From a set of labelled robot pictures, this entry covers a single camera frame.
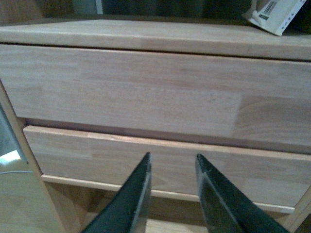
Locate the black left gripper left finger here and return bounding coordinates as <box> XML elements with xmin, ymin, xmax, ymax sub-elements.
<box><xmin>82</xmin><ymin>152</ymin><xmax>152</xmax><ymax>233</ymax></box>

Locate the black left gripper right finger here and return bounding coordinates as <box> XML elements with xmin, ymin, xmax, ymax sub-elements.
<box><xmin>195</xmin><ymin>154</ymin><xmax>288</xmax><ymax>233</ymax></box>

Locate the left cabinet lower drawer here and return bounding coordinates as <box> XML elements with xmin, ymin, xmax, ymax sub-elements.
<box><xmin>23</xmin><ymin>126</ymin><xmax>311</xmax><ymax>213</ymax></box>

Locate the cabinet drawer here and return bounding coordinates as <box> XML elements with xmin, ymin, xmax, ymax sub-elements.
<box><xmin>23</xmin><ymin>126</ymin><xmax>311</xmax><ymax>213</ymax></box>
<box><xmin>0</xmin><ymin>44</ymin><xmax>311</xmax><ymax>154</ymax></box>

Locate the left cabinet upper drawer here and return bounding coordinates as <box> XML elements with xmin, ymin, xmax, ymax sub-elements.
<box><xmin>0</xmin><ymin>44</ymin><xmax>311</xmax><ymax>154</ymax></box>

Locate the left wooden drawer cabinet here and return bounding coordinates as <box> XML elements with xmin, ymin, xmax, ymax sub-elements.
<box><xmin>0</xmin><ymin>17</ymin><xmax>311</xmax><ymax>233</ymax></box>

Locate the white barcode book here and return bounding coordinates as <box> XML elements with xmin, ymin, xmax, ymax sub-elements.
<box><xmin>242</xmin><ymin>0</ymin><xmax>306</xmax><ymax>36</ymax></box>

